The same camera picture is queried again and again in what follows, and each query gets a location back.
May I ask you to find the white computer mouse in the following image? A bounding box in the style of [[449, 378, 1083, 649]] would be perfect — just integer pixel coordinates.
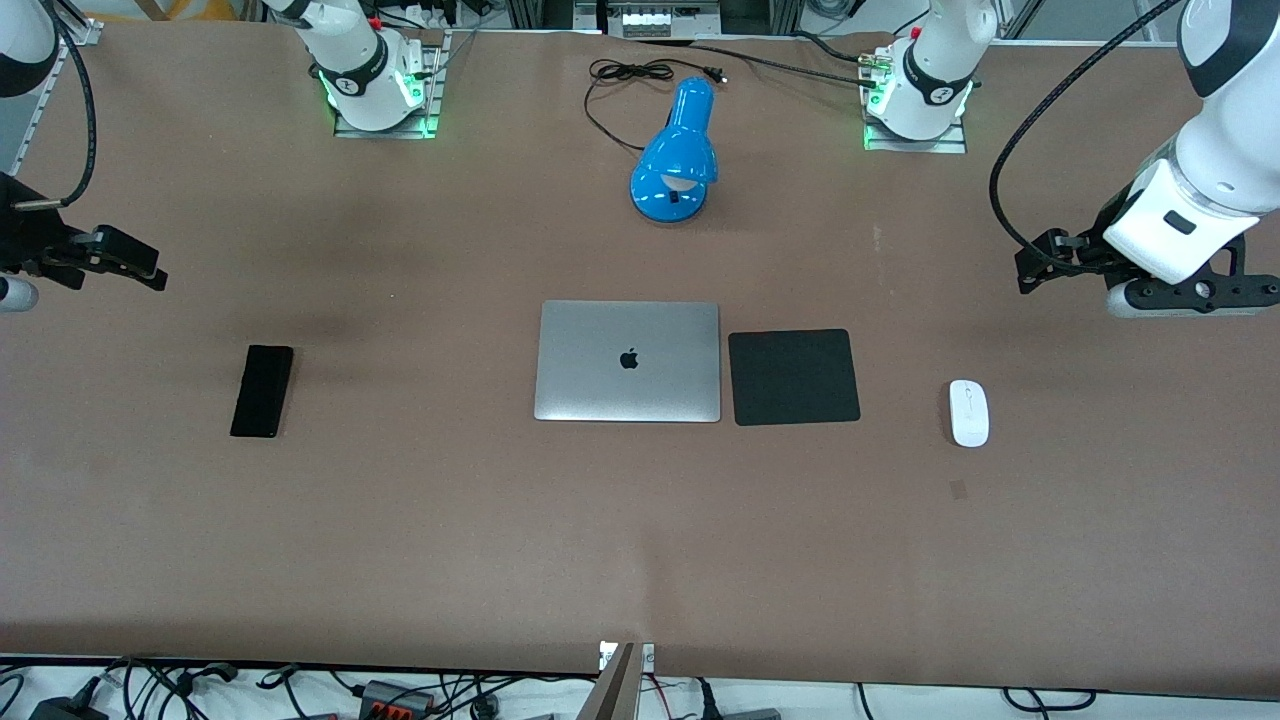
[[948, 379, 991, 449]]

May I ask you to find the black smartphone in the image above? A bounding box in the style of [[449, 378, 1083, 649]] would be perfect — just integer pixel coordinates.
[[229, 344, 296, 440]]

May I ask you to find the black mouse pad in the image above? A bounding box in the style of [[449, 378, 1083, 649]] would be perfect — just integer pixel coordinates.
[[727, 328, 862, 428]]

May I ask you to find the blue desk lamp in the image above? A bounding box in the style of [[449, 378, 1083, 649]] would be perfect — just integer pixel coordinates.
[[629, 76, 720, 225]]

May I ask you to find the silver closed laptop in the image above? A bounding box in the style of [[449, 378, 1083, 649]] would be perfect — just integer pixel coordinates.
[[533, 300, 723, 424]]

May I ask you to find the black power adapter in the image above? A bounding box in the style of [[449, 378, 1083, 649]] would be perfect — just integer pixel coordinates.
[[28, 690, 109, 720]]

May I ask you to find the white power strip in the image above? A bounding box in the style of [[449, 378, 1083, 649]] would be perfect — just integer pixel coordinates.
[[604, 0, 699, 40]]

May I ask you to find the black orange connector block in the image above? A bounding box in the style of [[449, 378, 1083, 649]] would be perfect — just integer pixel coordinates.
[[357, 679, 435, 718]]

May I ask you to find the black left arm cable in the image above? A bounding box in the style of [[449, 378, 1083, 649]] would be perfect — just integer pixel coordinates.
[[988, 0, 1185, 277]]

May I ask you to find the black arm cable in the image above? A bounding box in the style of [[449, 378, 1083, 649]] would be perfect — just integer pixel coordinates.
[[10, 0, 99, 210], [988, 0, 1185, 277]]

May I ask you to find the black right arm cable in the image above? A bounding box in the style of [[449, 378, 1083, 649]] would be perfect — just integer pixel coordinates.
[[10, 0, 99, 210]]

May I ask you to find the aluminium frame rail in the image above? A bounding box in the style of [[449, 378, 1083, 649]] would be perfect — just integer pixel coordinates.
[[0, 14, 104, 173]]

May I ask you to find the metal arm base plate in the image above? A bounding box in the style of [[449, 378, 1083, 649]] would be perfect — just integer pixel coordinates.
[[862, 48, 969, 155], [332, 28, 449, 140]]

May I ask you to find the black tangled floor cable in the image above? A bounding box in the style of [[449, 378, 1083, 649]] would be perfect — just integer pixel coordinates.
[[100, 656, 241, 720]]

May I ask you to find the black looped floor cable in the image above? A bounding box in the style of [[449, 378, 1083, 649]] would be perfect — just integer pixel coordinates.
[[1003, 686, 1099, 715]]

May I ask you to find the black lamp power cord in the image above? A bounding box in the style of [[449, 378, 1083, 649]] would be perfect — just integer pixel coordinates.
[[583, 58, 728, 154]]

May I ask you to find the wooden metal bracket post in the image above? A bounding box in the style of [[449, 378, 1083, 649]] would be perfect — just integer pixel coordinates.
[[576, 640, 657, 720]]

